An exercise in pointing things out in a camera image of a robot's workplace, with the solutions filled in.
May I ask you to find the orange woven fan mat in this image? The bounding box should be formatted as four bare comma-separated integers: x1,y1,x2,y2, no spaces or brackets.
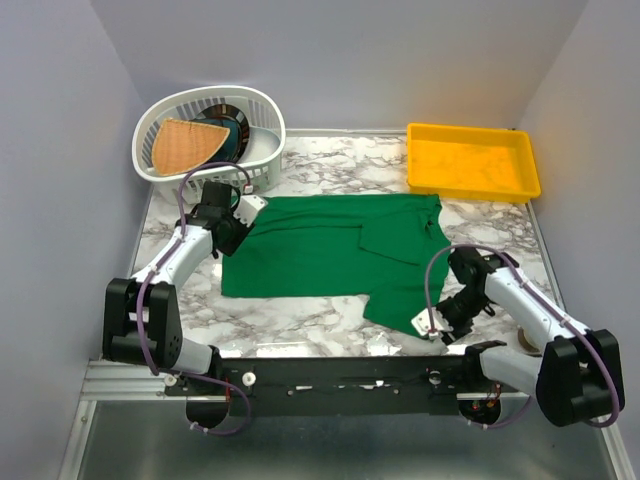
151,118,230,177

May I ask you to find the tape roll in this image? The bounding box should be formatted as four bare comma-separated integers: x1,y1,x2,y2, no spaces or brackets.
517,327,541,357

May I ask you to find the green t shirt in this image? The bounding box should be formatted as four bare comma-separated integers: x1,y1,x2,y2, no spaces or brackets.
221,194,450,336

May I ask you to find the white plastic laundry basket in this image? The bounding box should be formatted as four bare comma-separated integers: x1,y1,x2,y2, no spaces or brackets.
131,85,286,205

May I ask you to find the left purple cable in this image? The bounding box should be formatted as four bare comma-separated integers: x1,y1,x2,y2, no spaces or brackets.
135,161,253,436

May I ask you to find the aluminium frame rail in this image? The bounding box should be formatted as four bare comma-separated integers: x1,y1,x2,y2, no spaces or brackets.
80,360,165,401

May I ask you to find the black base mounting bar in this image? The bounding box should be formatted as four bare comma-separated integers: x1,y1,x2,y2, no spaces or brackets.
165,355,512,418

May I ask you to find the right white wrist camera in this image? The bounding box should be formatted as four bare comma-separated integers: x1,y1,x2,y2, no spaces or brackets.
410,308,441,341

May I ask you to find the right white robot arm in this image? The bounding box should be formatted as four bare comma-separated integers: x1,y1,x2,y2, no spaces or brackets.
426,244,625,428

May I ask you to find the yellow plastic tray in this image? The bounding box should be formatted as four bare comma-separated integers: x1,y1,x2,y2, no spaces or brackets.
407,123,541,204

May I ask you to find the dark teal round plate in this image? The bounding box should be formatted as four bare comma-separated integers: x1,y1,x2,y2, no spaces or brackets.
193,103,250,164

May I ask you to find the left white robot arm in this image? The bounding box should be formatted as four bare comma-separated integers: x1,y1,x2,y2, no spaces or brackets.
102,181,267,395

